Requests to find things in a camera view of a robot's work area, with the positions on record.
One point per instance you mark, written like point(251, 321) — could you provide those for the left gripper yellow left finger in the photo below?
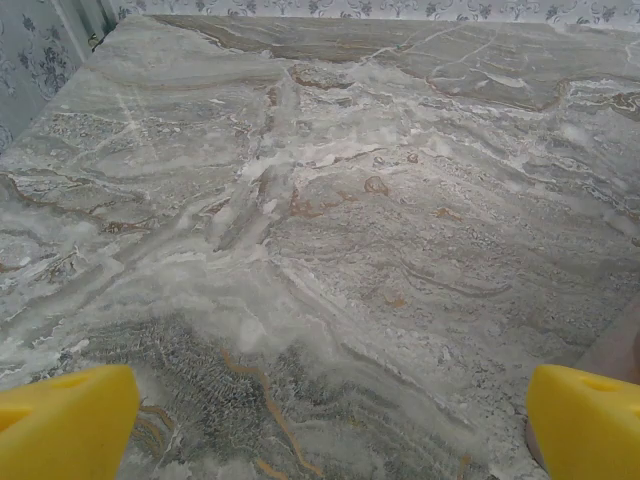
point(60, 430)

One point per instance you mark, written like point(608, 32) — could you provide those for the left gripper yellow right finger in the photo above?
point(590, 430)

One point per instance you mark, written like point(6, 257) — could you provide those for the aluminium left corner post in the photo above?
point(85, 20)

